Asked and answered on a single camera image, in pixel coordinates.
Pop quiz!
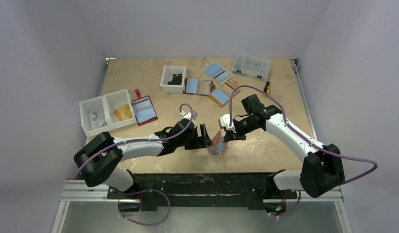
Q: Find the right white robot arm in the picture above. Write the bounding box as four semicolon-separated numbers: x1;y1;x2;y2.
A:
219;95;345;198

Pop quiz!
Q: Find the black object in box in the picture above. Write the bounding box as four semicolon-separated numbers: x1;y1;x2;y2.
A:
168;73;183;85

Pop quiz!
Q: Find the orange card in bin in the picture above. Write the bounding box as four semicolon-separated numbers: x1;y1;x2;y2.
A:
114;104;133;121

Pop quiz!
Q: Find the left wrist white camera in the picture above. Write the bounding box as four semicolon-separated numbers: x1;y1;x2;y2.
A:
180;111;198;122

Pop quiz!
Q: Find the red card holder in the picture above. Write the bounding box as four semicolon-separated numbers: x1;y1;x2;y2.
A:
131;89;158;126

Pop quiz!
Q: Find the orange card holder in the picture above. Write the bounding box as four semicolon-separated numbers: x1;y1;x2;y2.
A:
208;81;238;107

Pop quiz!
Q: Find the small white square box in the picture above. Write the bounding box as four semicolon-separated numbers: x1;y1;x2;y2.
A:
160;66;187;94

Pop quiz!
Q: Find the wrist white camera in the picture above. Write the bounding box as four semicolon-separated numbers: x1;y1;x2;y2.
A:
219;114;236;132
180;111;198;122

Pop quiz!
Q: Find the clear plastic organizer box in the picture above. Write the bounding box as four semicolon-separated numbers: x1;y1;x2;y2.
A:
232;53;271;81

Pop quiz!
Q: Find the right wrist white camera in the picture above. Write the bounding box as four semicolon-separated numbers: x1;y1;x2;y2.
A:
219;114;236;132

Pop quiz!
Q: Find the white two-compartment bin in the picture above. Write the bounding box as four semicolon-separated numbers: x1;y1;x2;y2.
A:
79;89;137;138

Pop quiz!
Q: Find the pink card holder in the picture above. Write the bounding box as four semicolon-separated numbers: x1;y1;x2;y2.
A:
208;130;227;155

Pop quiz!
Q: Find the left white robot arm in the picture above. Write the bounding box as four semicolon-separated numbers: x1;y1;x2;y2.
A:
74;118;213;199

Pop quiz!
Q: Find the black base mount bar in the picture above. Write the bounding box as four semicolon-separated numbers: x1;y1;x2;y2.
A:
107;172;297;211

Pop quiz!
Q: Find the brown open card holder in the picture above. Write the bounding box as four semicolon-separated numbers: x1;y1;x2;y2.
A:
183;79;216;96

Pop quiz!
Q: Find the printed card in bin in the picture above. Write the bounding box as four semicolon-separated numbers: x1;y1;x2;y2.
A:
89;109;107;130

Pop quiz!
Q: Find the white card holder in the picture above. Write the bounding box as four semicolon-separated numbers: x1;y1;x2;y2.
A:
203;62;233;85

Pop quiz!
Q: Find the yellow black screwdriver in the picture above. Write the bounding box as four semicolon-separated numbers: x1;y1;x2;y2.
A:
263;81;271;94

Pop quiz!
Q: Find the aluminium frame rail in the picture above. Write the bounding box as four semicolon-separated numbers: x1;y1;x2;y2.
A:
52;181;352;233

